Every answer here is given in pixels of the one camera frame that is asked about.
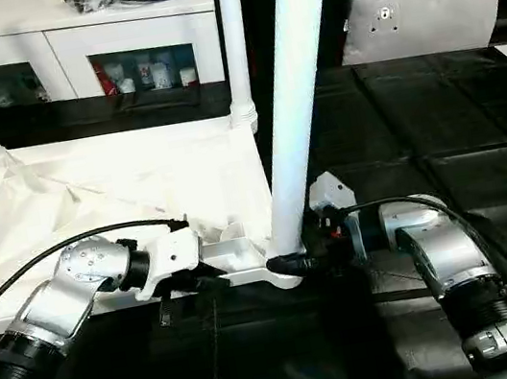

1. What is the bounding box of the white cup behind glass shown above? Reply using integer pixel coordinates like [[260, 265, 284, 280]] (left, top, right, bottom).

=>
[[178, 65, 198, 85]]

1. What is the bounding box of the black work mat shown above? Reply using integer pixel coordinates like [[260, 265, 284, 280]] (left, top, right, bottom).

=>
[[0, 20, 507, 379]]

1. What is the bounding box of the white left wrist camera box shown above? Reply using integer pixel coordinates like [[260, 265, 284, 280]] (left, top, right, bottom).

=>
[[124, 224, 214, 303]]

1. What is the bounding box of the red bottle behind glass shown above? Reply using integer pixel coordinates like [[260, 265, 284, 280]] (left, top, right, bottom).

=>
[[95, 62, 118, 97]]

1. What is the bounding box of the white glass-door cabinet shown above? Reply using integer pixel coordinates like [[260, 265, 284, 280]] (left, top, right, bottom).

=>
[[0, 0, 232, 120]]

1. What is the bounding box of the white plastic table top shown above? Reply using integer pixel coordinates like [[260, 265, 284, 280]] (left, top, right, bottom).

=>
[[0, 102, 311, 340]]

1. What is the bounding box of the grey cushion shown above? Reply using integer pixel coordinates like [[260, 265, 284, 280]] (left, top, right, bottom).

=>
[[331, 0, 507, 72]]

